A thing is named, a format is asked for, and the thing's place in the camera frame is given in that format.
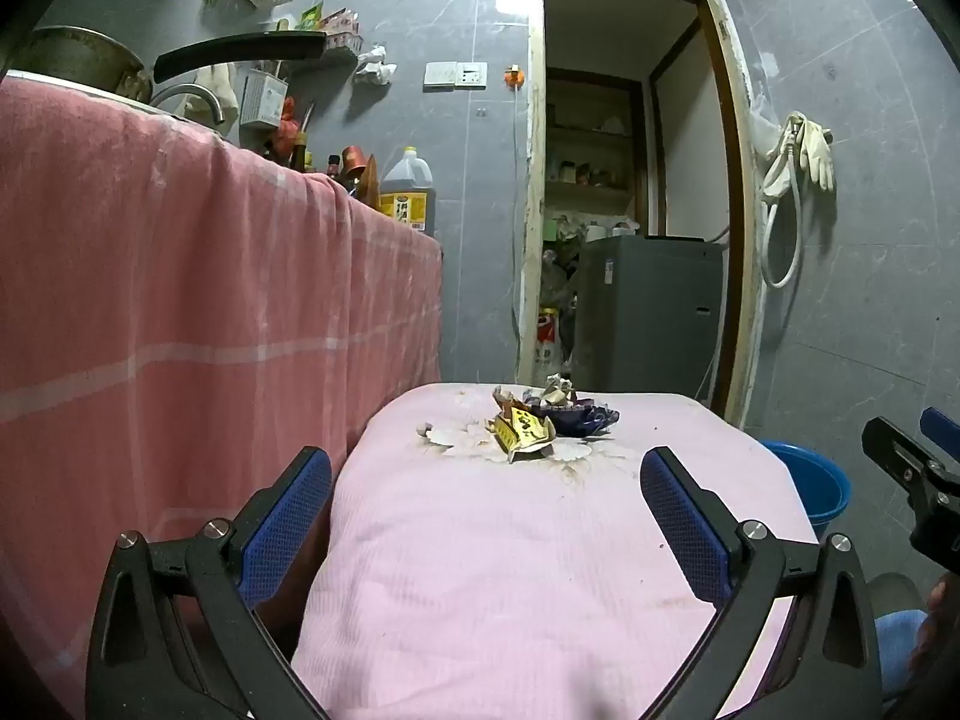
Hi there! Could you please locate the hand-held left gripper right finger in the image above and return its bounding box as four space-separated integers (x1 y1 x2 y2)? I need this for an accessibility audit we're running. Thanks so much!
640 446 884 720

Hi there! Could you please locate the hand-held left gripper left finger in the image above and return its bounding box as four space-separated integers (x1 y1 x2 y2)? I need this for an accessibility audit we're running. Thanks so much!
85 446 333 720

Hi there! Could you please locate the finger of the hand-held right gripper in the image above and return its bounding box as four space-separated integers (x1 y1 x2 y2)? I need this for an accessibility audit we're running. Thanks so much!
921 407 960 466
862 417 950 500

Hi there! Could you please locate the blue plastic bucket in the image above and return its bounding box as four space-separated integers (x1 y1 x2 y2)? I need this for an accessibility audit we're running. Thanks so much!
759 441 852 537

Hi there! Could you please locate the purple and white wrapper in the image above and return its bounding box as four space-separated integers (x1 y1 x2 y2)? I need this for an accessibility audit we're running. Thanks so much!
523 399 622 440

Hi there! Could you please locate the person's right hand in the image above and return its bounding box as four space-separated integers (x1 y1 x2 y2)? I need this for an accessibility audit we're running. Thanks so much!
911 574 960 680

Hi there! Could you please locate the grey stool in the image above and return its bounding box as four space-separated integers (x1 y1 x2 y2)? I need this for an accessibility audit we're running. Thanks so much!
862 571 925 616

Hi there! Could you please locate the person's blue jeans leg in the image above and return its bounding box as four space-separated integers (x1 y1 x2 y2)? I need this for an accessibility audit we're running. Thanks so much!
876 610 931 698

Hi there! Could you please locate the pink floral blanket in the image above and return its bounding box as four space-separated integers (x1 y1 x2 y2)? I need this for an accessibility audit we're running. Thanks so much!
289 382 818 720

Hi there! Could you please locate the grey washing machine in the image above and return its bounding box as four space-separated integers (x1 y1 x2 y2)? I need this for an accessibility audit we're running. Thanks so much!
574 236 728 398

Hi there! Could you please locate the red and white sack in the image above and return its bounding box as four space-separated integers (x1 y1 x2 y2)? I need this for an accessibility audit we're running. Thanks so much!
534 307 562 385

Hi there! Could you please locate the pink checked cloth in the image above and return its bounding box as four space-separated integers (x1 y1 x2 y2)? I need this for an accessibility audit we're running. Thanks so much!
0 75 443 720

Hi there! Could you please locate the pile of plastic bags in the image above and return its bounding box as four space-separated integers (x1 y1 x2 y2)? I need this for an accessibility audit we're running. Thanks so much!
540 236 582 316

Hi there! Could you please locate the cream rubber glove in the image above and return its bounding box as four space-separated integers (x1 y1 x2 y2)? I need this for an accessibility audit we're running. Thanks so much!
796 116 836 192

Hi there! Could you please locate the cooking oil bottle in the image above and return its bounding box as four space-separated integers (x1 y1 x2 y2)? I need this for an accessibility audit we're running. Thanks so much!
379 148 436 235

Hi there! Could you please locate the brown packet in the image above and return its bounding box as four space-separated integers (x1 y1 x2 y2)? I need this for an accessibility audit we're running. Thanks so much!
356 154 382 211

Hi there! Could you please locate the wooden shelf unit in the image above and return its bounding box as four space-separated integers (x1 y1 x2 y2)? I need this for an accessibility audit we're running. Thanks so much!
546 67 650 215

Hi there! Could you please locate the red mesh bag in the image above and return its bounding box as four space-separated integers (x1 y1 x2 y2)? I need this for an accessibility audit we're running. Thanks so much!
266 97 297 162

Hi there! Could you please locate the white utensil holder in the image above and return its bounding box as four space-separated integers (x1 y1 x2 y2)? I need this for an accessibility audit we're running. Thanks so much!
240 69 290 130

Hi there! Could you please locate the metal faucet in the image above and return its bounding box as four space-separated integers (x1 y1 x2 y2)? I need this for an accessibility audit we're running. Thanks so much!
150 84 226 127

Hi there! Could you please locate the cream hanging rag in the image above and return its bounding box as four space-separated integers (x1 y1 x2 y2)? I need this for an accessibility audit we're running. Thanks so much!
193 64 237 115

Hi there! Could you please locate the crumpled white plastic bag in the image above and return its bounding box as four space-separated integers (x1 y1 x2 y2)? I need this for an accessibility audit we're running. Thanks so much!
354 45 397 85

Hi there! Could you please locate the metal pot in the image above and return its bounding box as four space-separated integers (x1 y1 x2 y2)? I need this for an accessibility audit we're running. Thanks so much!
15 26 151 102

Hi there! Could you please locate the wooden door frame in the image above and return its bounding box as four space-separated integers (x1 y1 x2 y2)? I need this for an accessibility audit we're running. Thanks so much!
516 0 766 428

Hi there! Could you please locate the white wall rack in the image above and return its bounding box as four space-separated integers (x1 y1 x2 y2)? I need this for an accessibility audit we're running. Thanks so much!
322 31 362 67

